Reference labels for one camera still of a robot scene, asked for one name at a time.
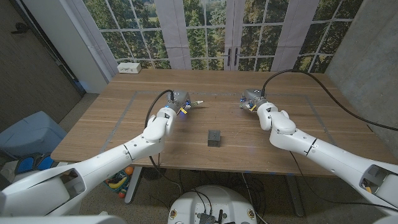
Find dark grey block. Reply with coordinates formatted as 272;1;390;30
207;129;222;148

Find blue plastic bin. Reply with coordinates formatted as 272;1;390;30
0;111;68;158

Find white table leg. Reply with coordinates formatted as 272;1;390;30
124;167;143;205

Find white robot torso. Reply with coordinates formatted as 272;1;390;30
167;185;258;224

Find printed window backdrop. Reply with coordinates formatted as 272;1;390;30
67;0;364;74

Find white power box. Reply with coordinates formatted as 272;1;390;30
117;62;142;75

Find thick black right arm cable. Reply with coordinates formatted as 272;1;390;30
262;68;398;132

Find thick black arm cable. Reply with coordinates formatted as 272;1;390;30
144;89;175;128
262;68;398;132

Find blue black foot pedals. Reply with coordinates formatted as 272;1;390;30
14;152;57;175

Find basket of toy fruit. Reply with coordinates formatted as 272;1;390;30
104;169;131;199

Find grey table leg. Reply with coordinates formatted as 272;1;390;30
284;174;305;218

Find black round mesh object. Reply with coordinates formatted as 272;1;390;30
142;167;167;181

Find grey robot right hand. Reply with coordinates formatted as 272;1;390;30
238;88;268;112

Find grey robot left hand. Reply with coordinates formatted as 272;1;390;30
166;90;200;114

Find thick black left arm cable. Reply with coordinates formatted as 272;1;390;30
144;89;175;128

